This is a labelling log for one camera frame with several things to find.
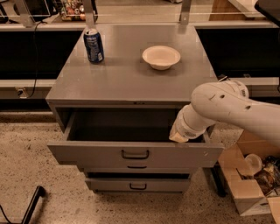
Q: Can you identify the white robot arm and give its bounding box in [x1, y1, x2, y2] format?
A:
[169, 80, 280, 146]

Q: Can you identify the clear plastic cup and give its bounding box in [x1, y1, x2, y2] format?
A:
[245, 153, 263, 176]

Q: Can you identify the cardboard box with trash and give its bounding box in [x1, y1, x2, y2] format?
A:
[218, 130, 280, 224]

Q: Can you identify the black power cable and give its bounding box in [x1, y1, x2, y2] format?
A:
[27, 20, 47, 99]

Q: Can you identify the grey top drawer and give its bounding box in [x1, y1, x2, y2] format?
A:
[48, 108, 223, 168]

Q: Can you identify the white paper bowl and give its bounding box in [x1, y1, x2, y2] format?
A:
[142, 45, 181, 71]

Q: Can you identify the black bar on floor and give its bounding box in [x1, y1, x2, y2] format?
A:
[211, 164, 227, 198]

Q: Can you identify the grey bottom drawer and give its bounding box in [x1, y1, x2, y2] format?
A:
[85, 178, 191, 193]

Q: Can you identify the black chair leg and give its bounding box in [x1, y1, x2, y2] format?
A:
[21, 185, 46, 224]

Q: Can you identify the snack basket on shelf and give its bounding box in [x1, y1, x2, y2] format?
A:
[60, 0, 86, 21]

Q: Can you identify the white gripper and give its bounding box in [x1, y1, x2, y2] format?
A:
[169, 104, 215, 143]

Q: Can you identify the blue soda can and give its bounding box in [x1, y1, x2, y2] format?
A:
[83, 29, 104, 63]

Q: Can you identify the grey metal drawer cabinet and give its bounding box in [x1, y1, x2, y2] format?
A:
[46, 24, 216, 180]

